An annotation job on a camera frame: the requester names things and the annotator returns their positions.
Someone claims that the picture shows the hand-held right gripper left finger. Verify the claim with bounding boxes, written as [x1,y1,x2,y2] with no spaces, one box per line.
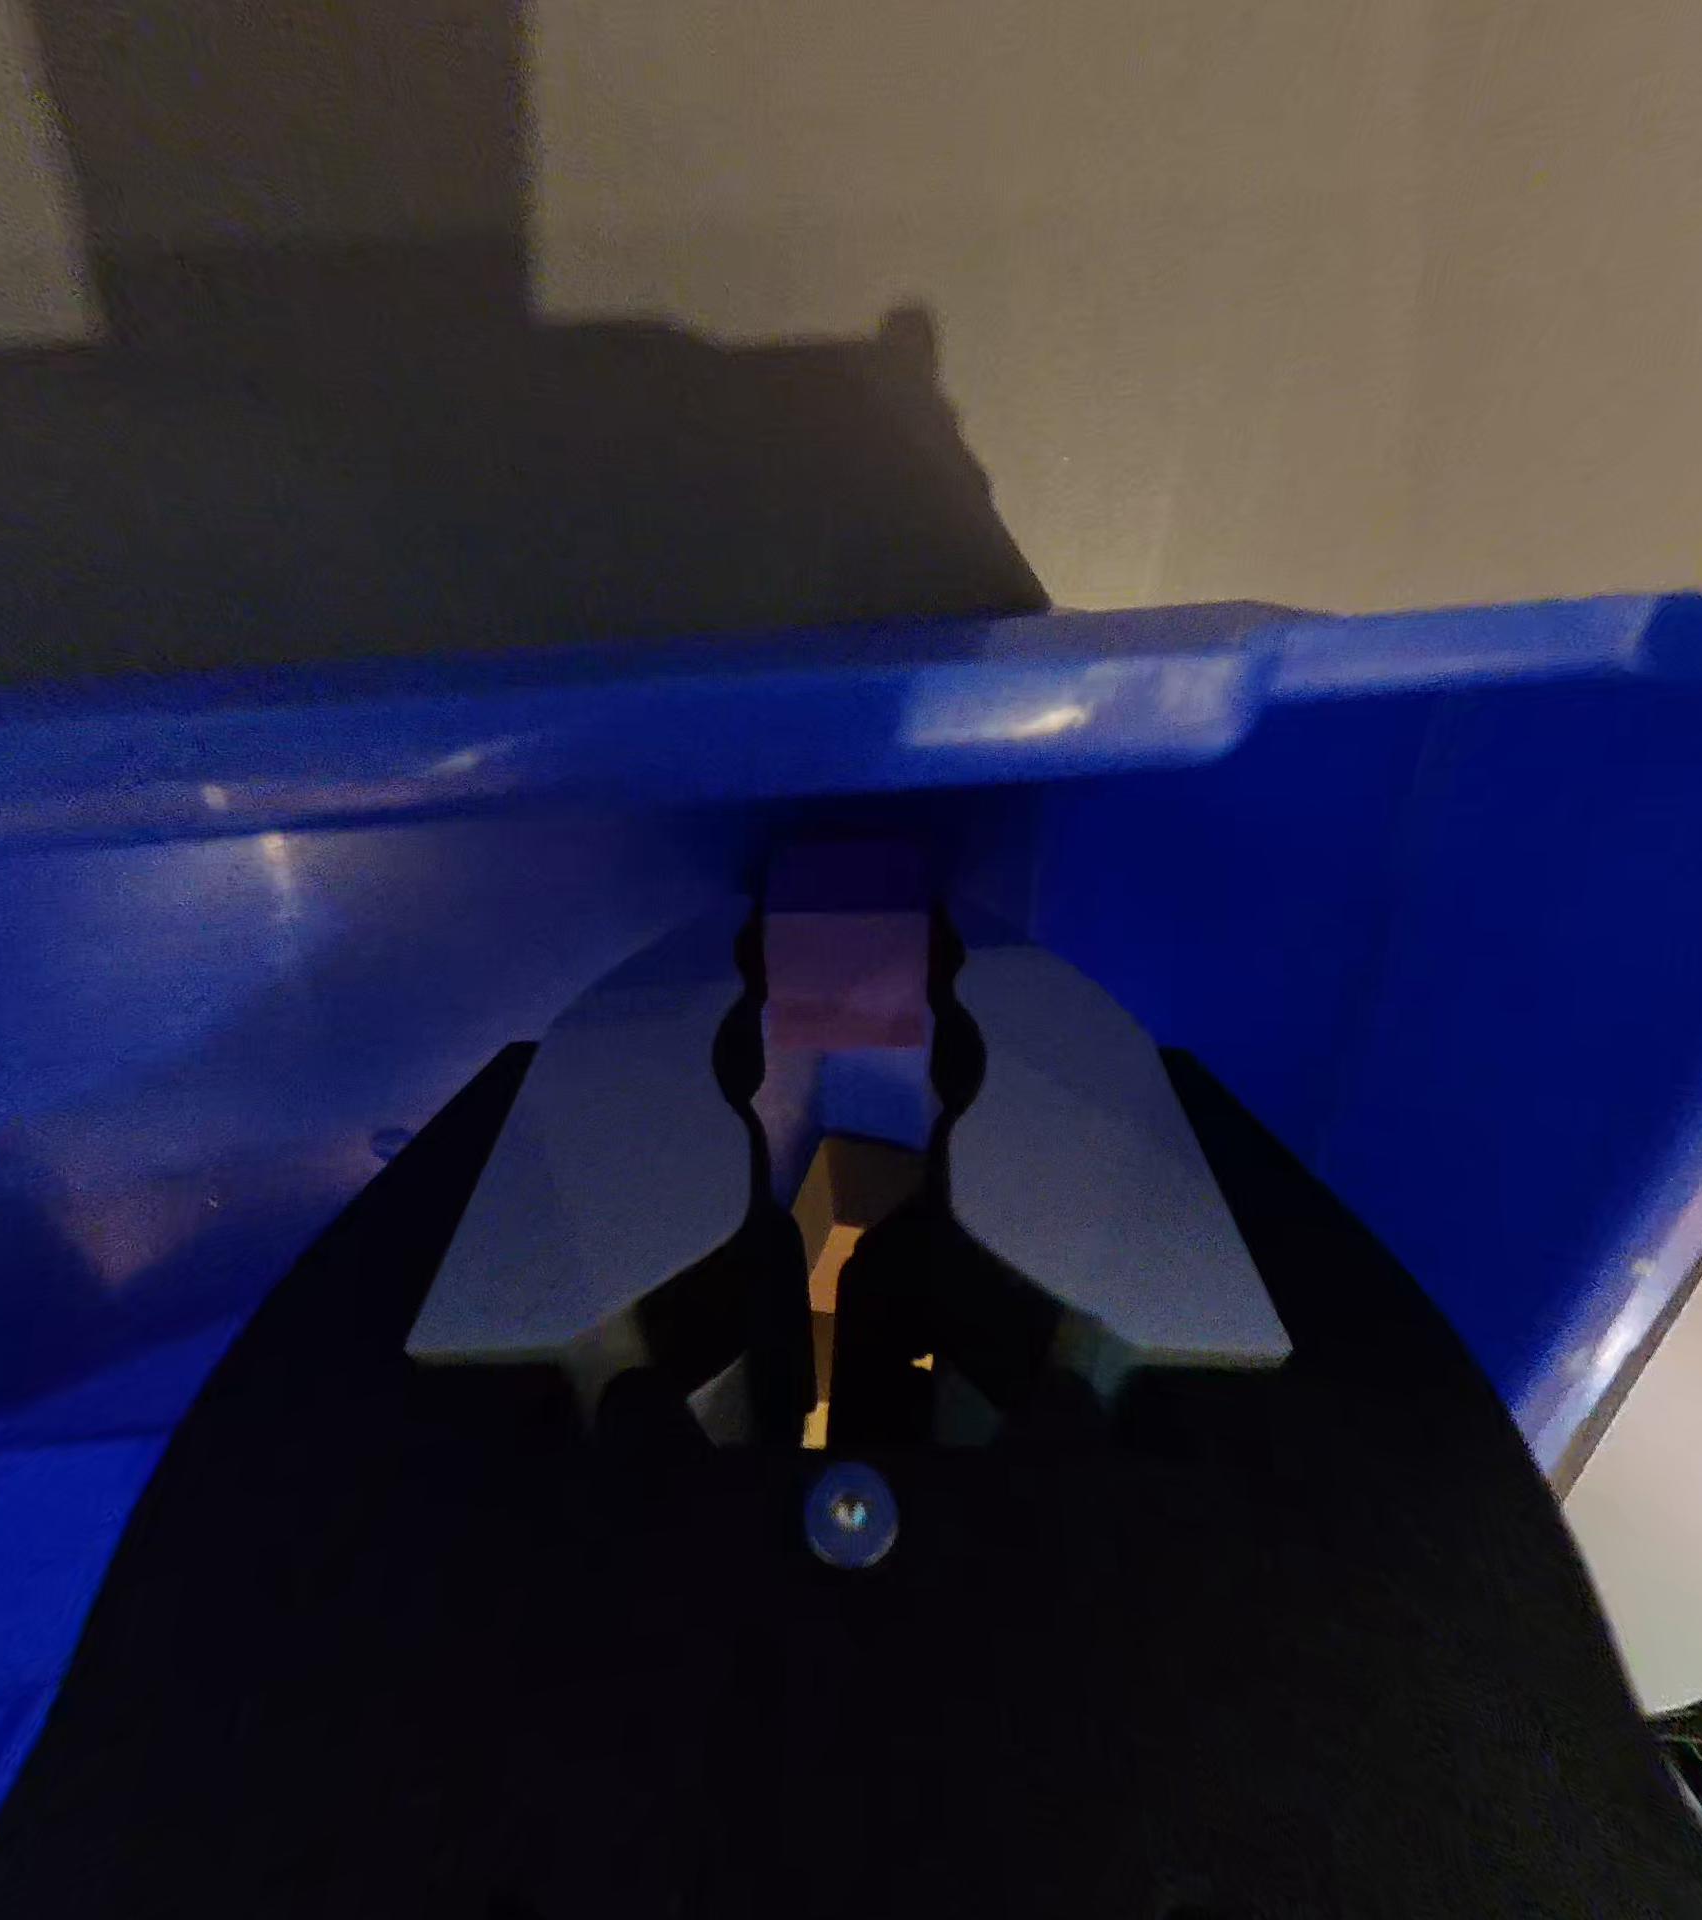
[407,902,772,1367]

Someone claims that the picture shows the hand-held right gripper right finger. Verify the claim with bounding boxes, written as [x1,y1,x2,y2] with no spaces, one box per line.
[927,902,1295,1370]

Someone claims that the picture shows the purple wooden cube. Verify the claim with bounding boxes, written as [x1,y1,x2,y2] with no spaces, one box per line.
[761,837,935,1051]

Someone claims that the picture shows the blue plastic bin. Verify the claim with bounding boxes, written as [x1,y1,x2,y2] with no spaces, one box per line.
[0,593,1702,1920]

